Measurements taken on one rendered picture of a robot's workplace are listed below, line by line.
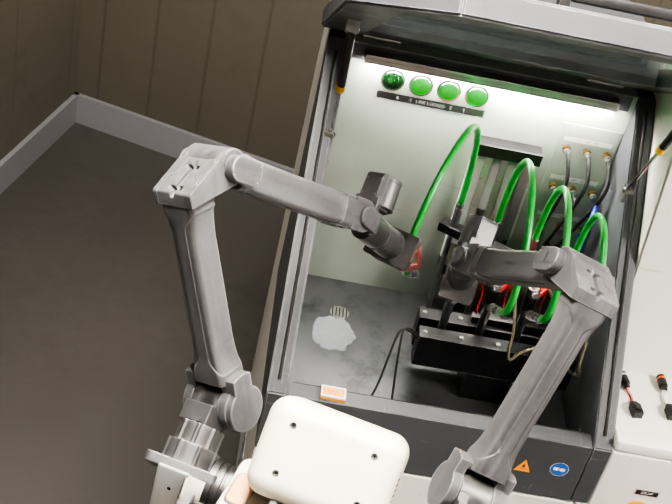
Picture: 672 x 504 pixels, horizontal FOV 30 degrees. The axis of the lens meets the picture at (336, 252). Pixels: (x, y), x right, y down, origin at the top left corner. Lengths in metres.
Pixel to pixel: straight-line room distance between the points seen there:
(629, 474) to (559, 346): 0.78
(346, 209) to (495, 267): 0.28
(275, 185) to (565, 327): 0.50
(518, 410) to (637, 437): 0.71
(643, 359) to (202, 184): 1.23
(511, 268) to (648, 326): 0.63
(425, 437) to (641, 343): 0.51
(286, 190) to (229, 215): 2.48
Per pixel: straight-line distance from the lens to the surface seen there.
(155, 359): 3.87
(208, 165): 1.85
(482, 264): 2.24
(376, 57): 2.59
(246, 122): 4.55
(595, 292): 1.89
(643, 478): 2.65
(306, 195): 2.05
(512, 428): 1.92
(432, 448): 2.55
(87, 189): 4.51
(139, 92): 4.68
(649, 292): 2.67
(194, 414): 1.98
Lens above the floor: 2.65
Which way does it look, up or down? 37 degrees down
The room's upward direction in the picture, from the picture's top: 14 degrees clockwise
